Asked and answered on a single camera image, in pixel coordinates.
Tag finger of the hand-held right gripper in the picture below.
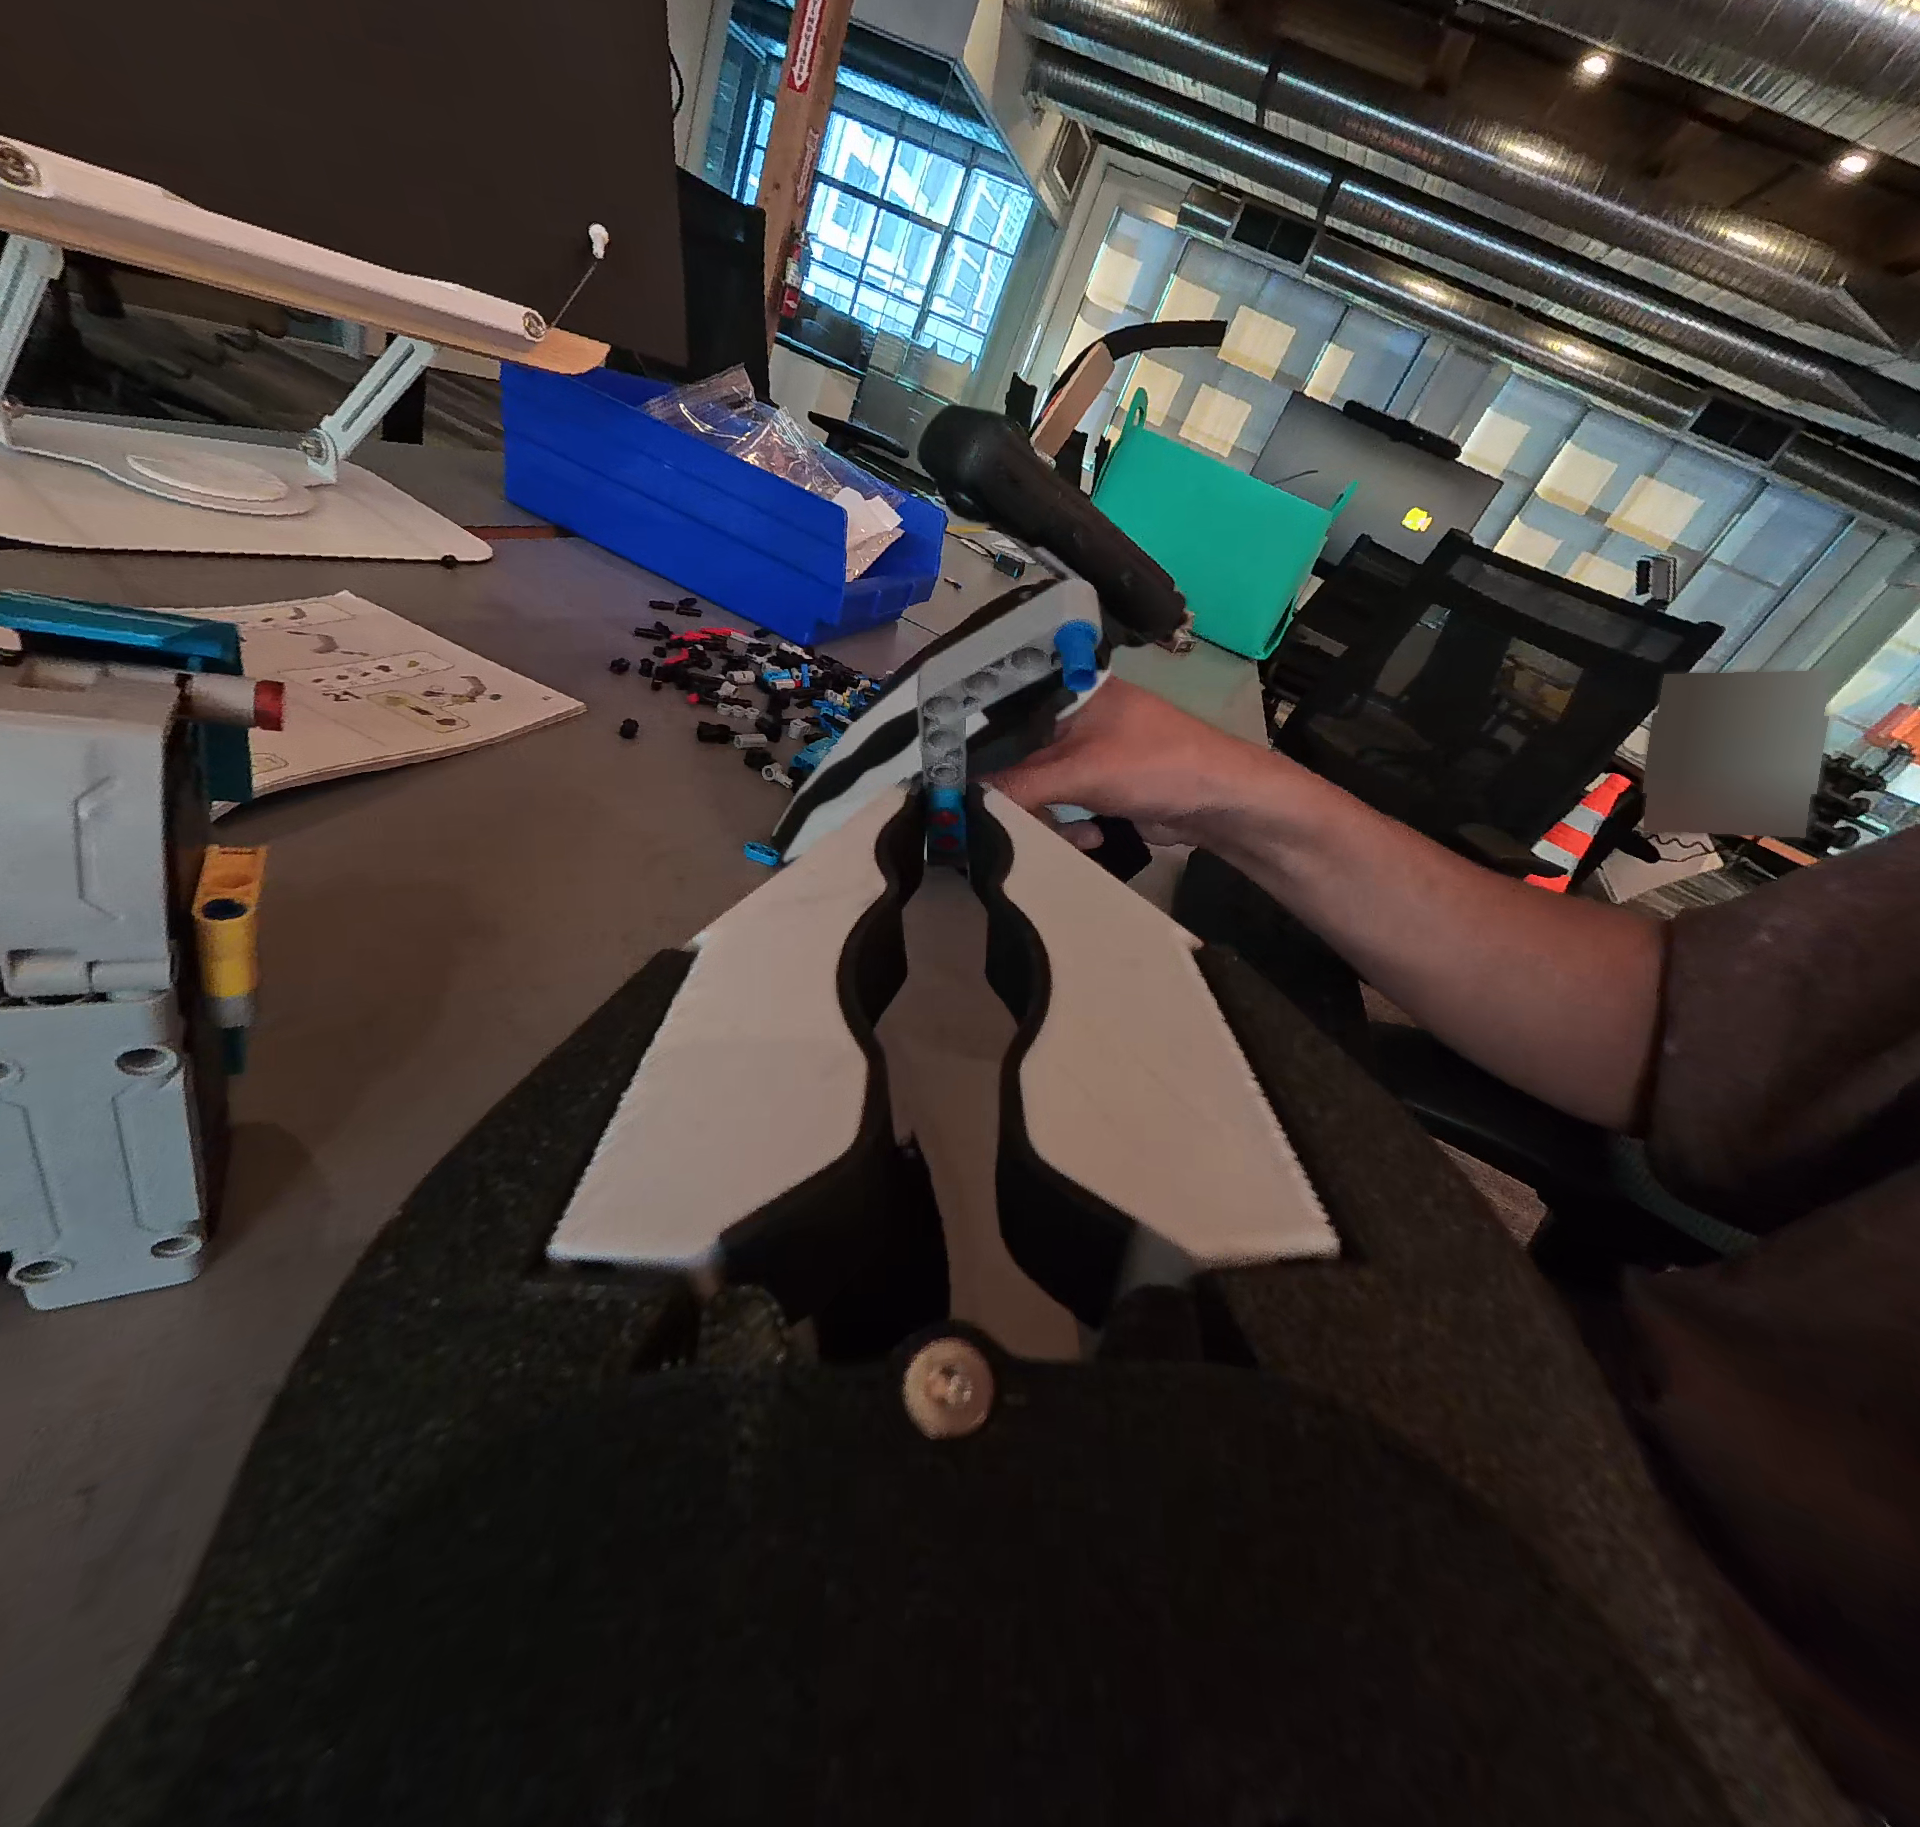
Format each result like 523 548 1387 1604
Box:
808 583 1055 796

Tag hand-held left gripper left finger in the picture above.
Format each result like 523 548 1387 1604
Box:
542 783 919 1275

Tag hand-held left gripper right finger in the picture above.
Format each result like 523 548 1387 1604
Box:
973 789 1344 1267

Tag grey angled beam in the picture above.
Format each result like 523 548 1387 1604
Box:
918 618 1103 796

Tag grey blue brick robot model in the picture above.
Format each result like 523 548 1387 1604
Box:
0 588 287 1311

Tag person's right hand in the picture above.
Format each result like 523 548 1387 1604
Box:
980 678 1280 885

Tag teal tote bag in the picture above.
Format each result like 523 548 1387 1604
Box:
1087 389 1359 662

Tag pile of small brick pieces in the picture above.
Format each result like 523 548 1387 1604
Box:
607 593 888 787

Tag clear plastic bags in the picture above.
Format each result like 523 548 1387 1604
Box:
642 365 908 581

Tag blue plastic bin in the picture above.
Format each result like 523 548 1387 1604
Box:
499 363 950 648

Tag grey monitor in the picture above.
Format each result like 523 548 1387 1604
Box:
1251 394 1505 569

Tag orange traffic cone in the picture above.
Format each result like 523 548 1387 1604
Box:
1527 772 1637 894

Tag instruction booklet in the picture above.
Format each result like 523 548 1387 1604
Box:
181 592 588 809

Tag person's brown clothing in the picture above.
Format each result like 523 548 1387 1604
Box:
1611 823 1920 1827

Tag white folding stand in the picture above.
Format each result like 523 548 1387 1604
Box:
0 140 617 565

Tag black board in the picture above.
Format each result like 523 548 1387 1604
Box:
0 0 692 366

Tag wooden post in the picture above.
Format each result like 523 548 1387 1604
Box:
755 0 877 345

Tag silver ventilation duct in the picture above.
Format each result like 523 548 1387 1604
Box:
1006 0 1920 419

